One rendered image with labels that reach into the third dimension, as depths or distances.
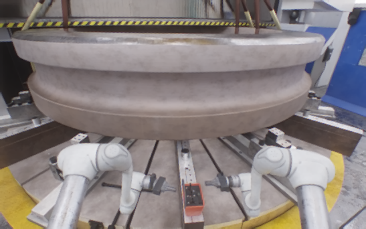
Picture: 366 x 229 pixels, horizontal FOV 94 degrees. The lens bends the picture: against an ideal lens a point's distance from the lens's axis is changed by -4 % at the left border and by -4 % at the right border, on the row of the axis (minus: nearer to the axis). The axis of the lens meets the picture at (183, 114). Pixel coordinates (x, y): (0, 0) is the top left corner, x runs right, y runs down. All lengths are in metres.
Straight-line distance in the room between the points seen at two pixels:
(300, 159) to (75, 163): 0.97
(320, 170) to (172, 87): 1.24
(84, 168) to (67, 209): 0.17
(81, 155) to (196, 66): 1.03
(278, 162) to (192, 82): 1.07
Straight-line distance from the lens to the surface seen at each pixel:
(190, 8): 4.90
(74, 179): 0.91
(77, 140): 2.06
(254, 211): 1.42
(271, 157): 0.87
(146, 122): 1.69
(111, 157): 0.87
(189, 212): 1.38
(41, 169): 2.77
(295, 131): 3.23
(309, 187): 0.91
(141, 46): 1.49
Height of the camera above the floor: 1.89
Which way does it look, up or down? 28 degrees down
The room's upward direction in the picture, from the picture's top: 1 degrees clockwise
